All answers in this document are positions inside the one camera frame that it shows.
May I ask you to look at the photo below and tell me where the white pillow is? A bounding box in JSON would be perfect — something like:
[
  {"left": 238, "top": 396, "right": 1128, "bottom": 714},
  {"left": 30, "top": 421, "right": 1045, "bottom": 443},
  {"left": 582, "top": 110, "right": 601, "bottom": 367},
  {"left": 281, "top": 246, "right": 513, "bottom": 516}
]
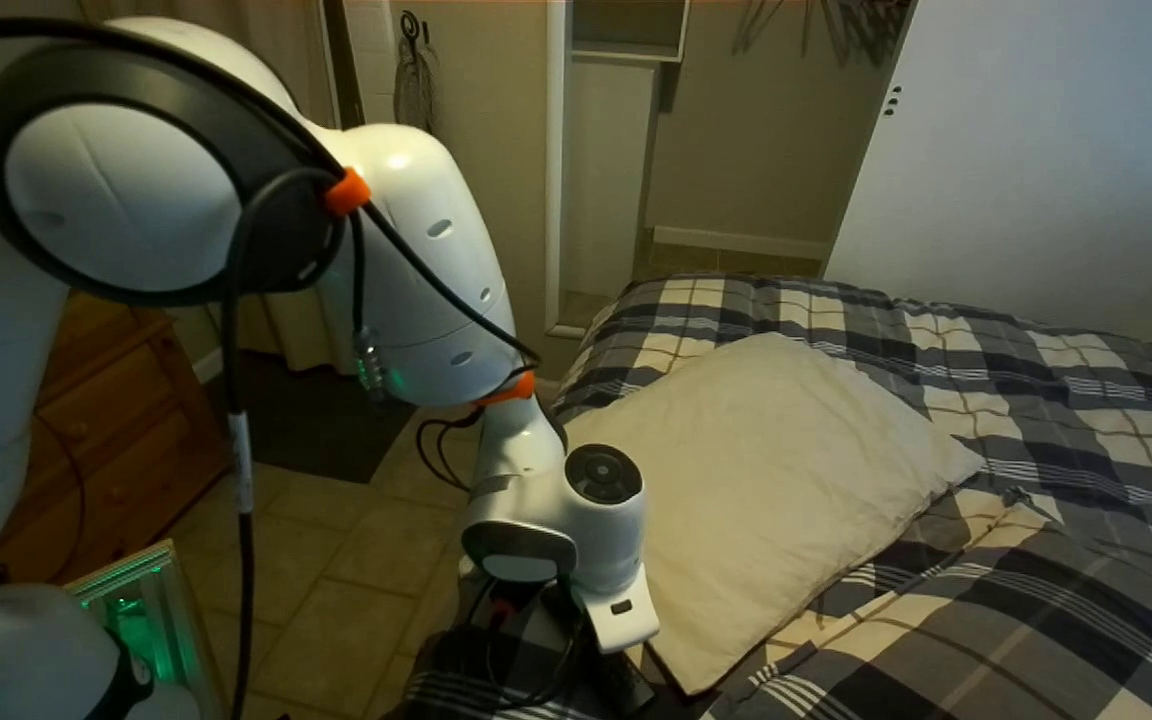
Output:
[{"left": 569, "top": 330, "right": 983, "bottom": 696}]

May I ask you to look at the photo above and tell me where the white wardrobe door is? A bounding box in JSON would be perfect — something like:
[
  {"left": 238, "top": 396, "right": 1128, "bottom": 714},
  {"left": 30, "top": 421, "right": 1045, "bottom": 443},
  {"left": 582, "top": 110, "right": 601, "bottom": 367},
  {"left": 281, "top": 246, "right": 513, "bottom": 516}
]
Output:
[{"left": 826, "top": 0, "right": 1152, "bottom": 339}]

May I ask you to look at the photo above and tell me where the white door frame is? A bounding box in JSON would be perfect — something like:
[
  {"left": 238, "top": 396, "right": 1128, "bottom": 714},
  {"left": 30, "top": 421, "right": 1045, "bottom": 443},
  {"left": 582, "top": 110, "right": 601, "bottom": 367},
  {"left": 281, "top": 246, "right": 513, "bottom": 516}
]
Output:
[{"left": 542, "top": 0, "right": 692, "bottom": 334}]

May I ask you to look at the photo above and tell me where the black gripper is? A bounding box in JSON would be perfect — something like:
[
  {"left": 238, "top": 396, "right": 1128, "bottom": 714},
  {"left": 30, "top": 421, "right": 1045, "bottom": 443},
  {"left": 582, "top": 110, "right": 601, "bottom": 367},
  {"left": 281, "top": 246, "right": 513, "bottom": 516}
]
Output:
[{"left": 446, "top": 580, "right": 644, "bottom": 709}]

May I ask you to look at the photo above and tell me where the green lit control box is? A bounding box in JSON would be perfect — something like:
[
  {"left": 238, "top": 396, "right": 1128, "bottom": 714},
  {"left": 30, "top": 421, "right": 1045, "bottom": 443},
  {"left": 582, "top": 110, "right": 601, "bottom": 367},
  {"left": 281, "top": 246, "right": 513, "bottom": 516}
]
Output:
[{"left": 66, "top": 540, "right": 229, "bottom": 720}]

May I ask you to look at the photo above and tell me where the dark floor mat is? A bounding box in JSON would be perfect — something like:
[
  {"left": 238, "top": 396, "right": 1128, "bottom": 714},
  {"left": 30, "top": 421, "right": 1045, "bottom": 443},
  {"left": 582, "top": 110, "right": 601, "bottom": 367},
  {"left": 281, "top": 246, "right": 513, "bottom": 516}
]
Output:
[{"left": 238, "top": 353, "right": 410, "bottom": 484}]

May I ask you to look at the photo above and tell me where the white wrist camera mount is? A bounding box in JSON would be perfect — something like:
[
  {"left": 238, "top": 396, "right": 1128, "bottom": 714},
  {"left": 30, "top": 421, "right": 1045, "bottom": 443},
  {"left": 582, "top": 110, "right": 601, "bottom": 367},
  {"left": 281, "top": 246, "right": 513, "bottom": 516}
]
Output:
[{"left": 576, "top": 572, "right": 660, "bottom": 655}]

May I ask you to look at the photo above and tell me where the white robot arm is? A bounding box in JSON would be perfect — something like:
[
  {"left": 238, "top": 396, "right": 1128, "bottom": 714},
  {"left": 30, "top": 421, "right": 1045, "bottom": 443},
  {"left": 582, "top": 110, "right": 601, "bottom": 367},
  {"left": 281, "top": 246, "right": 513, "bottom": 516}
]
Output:
[{"left": 0, "top": 14, "right": 654, "bottom": 720}]

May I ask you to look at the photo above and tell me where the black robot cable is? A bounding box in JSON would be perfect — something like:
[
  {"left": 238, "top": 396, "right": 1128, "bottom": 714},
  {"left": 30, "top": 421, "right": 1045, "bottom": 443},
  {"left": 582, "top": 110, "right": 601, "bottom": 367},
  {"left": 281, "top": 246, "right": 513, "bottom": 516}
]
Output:
[{"left": 0, "top": 13, "right": 542, "bottom": 720}]

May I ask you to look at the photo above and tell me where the black white plaid bedspread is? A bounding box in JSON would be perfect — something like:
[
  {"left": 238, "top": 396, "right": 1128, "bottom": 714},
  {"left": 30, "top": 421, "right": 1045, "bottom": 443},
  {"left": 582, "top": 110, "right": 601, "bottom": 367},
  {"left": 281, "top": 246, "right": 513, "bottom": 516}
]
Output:
[{"left": 406, "top": 274, "right": 1152, "bottom": 720}]

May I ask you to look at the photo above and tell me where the wooden dresser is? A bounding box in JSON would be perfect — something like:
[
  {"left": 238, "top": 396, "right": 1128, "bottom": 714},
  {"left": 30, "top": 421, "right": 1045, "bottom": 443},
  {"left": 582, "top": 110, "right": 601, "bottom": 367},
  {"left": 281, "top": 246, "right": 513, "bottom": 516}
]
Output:
[{"left": 0, "top": 293, "right": 229, "bottom": 583}]

